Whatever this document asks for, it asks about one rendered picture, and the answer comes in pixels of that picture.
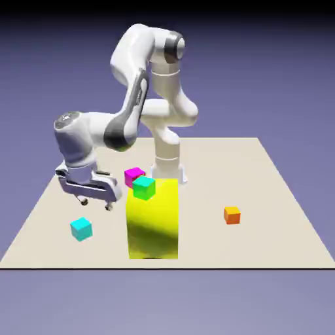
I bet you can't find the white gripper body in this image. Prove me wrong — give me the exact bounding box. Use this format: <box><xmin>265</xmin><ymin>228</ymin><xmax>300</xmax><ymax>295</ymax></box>
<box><xmin>58</xmin><ymin>171</ymin><xmax>123</xmax><ymax>203</ymax></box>

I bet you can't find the small cyan cube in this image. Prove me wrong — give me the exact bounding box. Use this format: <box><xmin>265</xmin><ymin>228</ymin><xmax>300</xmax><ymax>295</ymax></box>
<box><xmin>69</xmin><ymin>217</ymin><xmax>94</xmax><ymax>242</ymax></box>

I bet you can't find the small magenta cube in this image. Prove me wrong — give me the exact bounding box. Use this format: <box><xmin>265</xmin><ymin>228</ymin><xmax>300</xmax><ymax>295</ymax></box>
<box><xmin>124</xmin><ymin>167</ymin><xmax>147</xmax><ymax>188</ymax></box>

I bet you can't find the small green cube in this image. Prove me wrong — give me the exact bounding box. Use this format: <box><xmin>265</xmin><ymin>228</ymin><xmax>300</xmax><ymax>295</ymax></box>
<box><xmin>132</xmin><ymin>175</ymin><xmax>156</xmax><ymax>202</ymax></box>

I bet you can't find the small orange cube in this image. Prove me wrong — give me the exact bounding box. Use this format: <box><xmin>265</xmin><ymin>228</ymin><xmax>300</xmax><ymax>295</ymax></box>
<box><xmin>224</xmin><ymin>205</ymin><xmax>241</xmax><ymax>225</ymax></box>

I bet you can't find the large yellow box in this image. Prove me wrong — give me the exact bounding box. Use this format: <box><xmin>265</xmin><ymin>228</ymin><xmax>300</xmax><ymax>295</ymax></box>
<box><xmin>126</xmin><ymin>178</ymin><xmax>179</xmax><ymax>260</ymax></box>

